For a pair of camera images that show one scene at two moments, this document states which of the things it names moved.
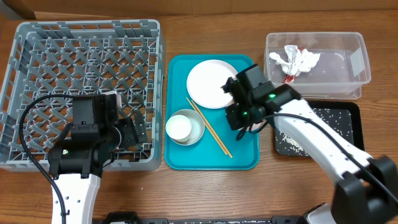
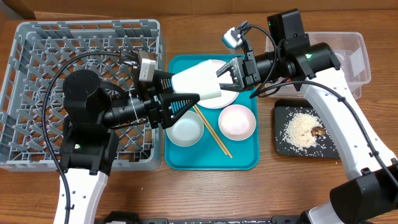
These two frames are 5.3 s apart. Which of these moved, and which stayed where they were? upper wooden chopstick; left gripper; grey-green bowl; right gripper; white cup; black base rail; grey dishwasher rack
Moved: left gripper; white cup; right gripper
Stayed: grey dishwasher rack; upper wooden chopstick; black base rail; grey-green bowl
